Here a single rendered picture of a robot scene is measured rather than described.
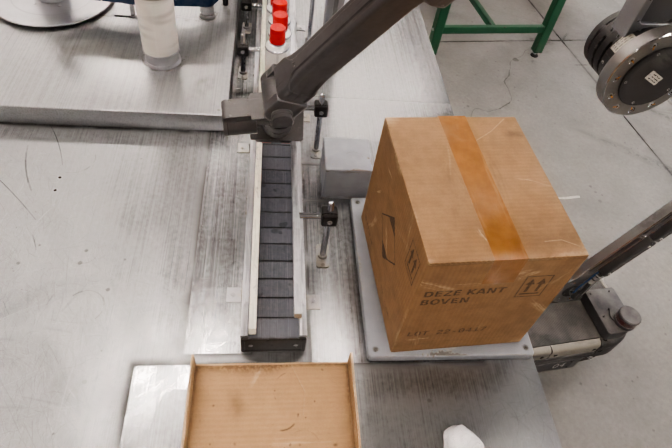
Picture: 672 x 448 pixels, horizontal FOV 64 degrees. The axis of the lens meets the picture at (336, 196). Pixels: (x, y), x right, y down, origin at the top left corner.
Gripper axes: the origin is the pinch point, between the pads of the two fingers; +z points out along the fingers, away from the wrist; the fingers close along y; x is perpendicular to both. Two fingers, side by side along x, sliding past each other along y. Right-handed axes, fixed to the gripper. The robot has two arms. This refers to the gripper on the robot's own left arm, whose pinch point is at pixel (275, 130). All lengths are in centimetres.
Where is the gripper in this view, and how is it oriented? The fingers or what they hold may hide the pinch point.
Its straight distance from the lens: 114.1
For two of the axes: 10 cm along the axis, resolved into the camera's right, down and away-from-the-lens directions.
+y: -9.9, -0.2, -1.5
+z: -1.5, 0.4, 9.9
